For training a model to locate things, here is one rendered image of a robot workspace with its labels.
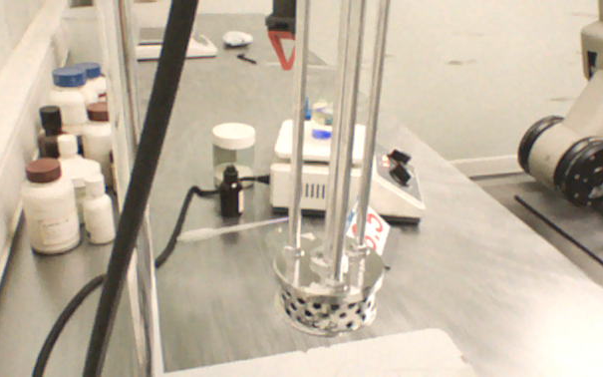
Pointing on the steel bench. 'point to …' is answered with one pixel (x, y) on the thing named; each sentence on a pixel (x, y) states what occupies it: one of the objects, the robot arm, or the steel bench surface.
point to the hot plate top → (314, 145)
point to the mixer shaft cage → (307, 245)
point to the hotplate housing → (280, 178)
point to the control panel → (392, 169)
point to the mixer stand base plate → (356, 360)
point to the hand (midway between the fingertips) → (287, 65)
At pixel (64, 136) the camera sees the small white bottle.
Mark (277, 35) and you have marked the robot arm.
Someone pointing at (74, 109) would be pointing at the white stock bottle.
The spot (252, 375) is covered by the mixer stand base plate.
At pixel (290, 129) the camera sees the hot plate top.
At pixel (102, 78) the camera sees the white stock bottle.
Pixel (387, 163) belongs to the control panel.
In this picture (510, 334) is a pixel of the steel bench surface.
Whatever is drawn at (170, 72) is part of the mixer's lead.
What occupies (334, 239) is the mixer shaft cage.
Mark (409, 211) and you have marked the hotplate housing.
